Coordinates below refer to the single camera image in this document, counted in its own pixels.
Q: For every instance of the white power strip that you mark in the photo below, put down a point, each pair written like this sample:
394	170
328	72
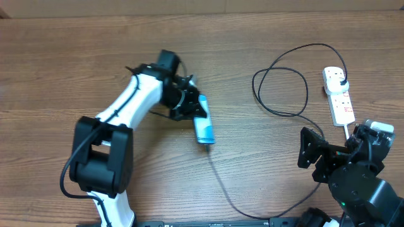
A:
341	109

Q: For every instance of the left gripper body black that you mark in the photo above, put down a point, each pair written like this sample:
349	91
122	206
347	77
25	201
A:
186	103

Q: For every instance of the white charger plug adapter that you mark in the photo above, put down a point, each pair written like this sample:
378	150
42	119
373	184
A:
335	86

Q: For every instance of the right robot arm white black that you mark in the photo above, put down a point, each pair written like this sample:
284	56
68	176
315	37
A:
351	172

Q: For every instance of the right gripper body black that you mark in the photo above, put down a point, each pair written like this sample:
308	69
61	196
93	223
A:
330	151

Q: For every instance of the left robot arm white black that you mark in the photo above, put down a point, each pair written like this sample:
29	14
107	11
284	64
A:
101	162

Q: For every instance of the blue smartphone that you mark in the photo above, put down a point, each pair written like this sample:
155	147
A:
203	125

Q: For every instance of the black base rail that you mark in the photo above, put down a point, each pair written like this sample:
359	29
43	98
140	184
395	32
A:
275	222

